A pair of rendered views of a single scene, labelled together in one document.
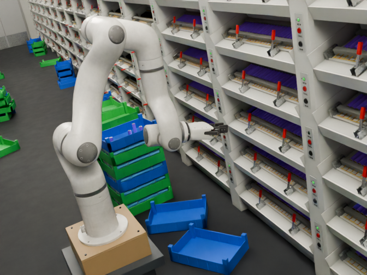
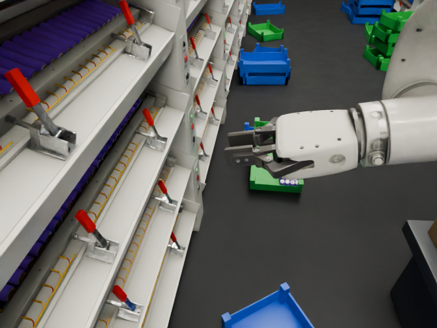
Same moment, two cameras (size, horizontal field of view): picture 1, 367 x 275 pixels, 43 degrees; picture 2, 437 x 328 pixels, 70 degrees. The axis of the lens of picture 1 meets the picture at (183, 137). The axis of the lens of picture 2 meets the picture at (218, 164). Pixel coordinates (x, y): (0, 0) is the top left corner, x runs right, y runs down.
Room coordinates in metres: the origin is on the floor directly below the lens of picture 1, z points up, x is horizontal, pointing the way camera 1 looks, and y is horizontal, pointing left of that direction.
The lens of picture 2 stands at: (2.08, -0.01, 0.88)
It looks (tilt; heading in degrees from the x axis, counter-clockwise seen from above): 40 degrees down; 208
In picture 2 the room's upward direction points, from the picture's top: 2 degrees counter-clockwise
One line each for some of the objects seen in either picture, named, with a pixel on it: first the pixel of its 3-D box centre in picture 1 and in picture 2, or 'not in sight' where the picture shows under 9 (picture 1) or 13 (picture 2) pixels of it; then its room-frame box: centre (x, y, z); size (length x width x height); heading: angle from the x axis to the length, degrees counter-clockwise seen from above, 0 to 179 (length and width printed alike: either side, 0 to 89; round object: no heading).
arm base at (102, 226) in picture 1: (96, 209); not in sight; (1.53, 0.36, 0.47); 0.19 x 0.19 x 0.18
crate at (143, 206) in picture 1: (141, 196); not in sight; (2.40, 0.30, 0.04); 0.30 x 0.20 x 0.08; 117
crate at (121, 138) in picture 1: (125, 131); not in sight; (2.40, 0.30, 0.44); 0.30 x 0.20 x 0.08; 117
